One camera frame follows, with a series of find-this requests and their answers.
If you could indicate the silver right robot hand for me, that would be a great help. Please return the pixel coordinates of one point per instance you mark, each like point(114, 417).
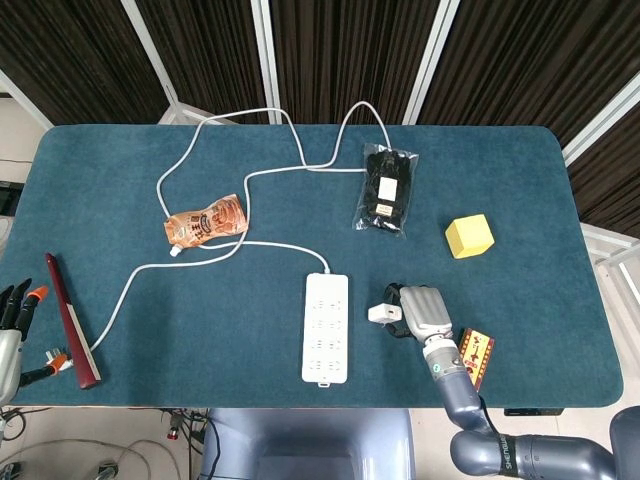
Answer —
point(425, 312)

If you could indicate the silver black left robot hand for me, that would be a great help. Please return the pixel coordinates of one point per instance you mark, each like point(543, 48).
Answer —
point(9, 357)

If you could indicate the small white plug adapter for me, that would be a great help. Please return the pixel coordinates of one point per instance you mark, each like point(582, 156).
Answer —
point(382, 314)

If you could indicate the white eight-outlet power strip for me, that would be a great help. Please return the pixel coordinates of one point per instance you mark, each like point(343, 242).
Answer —
point(325, 330)

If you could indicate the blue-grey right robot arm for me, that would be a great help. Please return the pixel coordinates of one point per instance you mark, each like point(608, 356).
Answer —
point(457, 395)

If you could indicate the red and yellow card box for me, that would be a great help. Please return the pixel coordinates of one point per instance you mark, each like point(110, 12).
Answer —
point(476, 357)

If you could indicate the dark red folded fan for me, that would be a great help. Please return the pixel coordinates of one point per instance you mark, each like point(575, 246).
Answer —
point(67, 320)

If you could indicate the yellow cube block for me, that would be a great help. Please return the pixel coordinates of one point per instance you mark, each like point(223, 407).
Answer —
point(470, 237)

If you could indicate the black gloves in plastic bag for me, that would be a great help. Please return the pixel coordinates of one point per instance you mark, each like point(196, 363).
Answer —
point(372, 210)

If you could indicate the black table control box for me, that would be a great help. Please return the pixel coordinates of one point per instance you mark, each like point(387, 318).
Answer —
point(535, 412)

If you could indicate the chrome caster wheel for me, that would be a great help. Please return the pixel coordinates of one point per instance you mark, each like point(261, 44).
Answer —
point(107, 471)

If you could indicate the black box device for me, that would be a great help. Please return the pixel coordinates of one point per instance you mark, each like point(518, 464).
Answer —
point(7, 197)

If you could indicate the blue-grey robot torso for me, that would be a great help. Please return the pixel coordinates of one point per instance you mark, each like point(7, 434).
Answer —
point(300, 440)

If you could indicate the small red floor device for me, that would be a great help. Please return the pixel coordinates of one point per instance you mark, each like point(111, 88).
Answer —
point(174, 433)

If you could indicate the teal table cloth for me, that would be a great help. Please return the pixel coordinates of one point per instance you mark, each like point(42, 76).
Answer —
point(200, 325)

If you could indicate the white partition base foot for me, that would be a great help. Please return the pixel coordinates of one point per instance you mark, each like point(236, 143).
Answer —
point(607, 240)

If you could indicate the orange spouted sauce pouch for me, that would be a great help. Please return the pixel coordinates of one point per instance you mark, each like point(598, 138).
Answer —
point(210, 222)

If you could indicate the white partition frame post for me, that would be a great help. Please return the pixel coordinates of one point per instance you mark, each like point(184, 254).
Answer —
point(25, 102)
point(266, 50)
point(600, 125)
point(434, 50)
point(151, 50)

